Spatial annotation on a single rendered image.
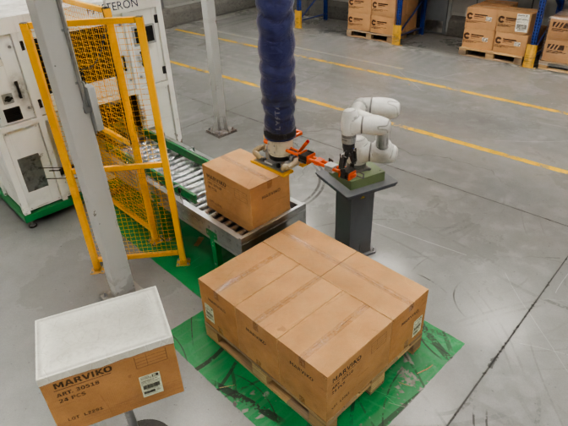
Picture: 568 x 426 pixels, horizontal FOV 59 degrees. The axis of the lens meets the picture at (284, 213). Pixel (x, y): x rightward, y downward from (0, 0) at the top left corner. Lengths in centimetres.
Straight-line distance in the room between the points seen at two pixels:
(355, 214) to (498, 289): 130
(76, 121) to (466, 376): 307
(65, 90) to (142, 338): 170
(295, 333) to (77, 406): 124
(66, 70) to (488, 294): 347
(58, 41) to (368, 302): 247
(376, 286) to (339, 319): 40
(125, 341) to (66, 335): 30
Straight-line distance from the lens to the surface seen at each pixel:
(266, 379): 347
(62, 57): 345
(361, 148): 402
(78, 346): 259
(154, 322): 258
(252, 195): 371
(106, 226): 392
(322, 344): 302
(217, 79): 680
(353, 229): 434
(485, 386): 371
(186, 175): 490
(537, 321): 427
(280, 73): 323
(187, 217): 433
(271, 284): 341
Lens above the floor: 277
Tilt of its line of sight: 33 degrees down
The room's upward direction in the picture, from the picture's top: 2 degrees counter-clockwise
